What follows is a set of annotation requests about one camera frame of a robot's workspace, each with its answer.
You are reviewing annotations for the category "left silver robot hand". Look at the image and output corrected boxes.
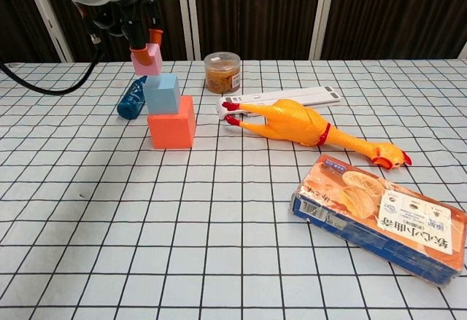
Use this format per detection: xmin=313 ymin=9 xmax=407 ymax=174
xmin=93 ymin=0 xmax=164 ymax=68

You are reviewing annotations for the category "small pink foam cube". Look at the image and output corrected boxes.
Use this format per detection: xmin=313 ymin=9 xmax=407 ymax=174
xmin=131 ymin=42 xmax=163 ymax=77

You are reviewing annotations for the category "medium blue foam cube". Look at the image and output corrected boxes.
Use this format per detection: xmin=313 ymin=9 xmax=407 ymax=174
xmin=143 ymin=73 xmax=181 ymax=115

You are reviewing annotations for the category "dark blue spray bottle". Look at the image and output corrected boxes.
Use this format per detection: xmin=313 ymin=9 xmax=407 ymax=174
xmin=117 ymin=77 xmax=149 ymax=120

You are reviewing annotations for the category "clear jar of rubber bands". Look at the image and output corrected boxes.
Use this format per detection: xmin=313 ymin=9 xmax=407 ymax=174
xmin=204 ymin=52 xmax=243 ymax=94

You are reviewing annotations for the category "large orange foam cube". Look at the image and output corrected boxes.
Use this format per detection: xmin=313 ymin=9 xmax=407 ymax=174
xmin=147 ymin=95 xmax=198 ymax=150

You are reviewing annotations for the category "yellow rubber chicken toy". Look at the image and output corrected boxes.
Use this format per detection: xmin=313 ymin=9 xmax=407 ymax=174
xmin=221 ymin=98 xmax=412 ymax=171

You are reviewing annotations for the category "checkered white tablecloth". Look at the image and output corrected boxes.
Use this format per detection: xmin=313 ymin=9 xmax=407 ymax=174
xmin=0 ymin=58 xmax=467 ymax=320

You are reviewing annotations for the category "orange biscuit box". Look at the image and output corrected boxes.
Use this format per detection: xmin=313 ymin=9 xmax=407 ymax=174
xmin=290 ymin=154 xmax=467 ymax=287

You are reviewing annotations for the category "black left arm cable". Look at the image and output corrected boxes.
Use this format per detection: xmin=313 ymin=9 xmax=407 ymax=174
xmin=0 ymin=4 xmax=107 ymax=95

